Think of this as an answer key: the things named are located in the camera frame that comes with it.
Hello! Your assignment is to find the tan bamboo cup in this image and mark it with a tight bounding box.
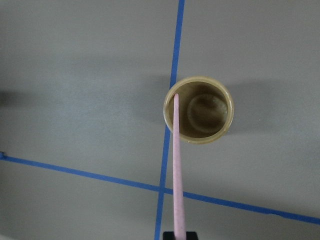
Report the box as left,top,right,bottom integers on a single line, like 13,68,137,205
163,76,235,144

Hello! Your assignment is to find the pink chopstick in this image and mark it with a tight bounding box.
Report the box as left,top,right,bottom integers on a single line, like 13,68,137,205
172,93,187,240

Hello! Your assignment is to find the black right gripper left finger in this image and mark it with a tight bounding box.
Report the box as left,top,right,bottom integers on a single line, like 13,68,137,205
162,231,176,240

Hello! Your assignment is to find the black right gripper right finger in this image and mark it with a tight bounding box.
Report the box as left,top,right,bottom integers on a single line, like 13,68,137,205
186,231,198,240

